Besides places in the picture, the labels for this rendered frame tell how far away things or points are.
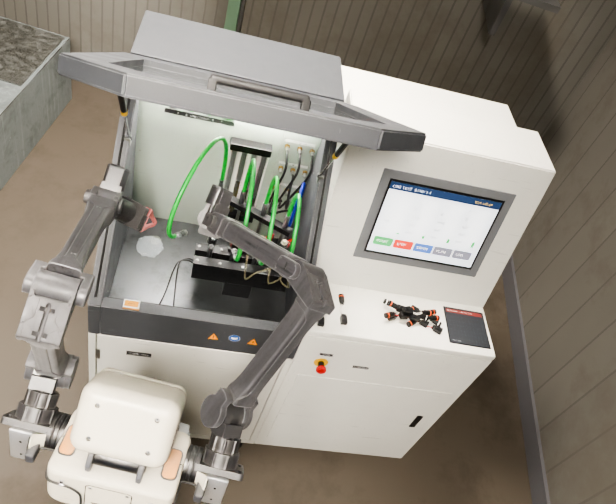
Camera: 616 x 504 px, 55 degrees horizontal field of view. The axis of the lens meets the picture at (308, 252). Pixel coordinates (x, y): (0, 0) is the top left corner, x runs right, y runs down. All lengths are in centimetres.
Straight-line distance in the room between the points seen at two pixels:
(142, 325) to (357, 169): 86
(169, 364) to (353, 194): 89
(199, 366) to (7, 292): 132
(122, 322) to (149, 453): 76
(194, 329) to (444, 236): 91
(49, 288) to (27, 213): 242
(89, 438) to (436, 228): 128
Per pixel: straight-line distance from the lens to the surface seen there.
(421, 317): 214
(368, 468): 294
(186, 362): 217
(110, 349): 216
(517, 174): 205
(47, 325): 115
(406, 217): 201
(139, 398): 130
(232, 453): 145
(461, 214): 206
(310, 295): 128
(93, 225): 133
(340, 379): 225
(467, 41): 386
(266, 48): 218
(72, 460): 142
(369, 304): 212
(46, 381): 148
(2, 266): 331
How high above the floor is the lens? 255
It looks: 46 degrees down
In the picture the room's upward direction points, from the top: 22 degrees clockwise
